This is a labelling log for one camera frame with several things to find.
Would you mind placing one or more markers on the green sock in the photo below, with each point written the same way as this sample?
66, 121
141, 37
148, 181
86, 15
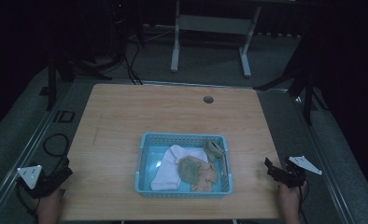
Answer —
212, 148
189, 170

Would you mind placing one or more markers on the beige sock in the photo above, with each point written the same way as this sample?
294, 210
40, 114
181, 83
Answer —
207, 179

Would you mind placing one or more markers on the light blue plastic basket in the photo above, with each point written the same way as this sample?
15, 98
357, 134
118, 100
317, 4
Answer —
148, 168

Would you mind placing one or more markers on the person's left hand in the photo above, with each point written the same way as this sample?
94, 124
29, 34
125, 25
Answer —
49, 207

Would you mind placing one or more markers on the white sock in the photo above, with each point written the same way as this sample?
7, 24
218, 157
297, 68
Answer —
169, 171

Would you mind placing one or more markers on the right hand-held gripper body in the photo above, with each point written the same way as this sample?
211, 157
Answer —
295, 174

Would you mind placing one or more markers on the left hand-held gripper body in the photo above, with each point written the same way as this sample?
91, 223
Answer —
32, 177

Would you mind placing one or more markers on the white metal desk frame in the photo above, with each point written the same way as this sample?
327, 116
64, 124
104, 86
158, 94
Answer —
215, 24

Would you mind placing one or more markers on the black stand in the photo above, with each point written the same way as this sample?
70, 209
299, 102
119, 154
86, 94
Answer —
52, 84
308, 93

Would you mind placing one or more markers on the person's right hand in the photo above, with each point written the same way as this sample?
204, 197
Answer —
289, 202

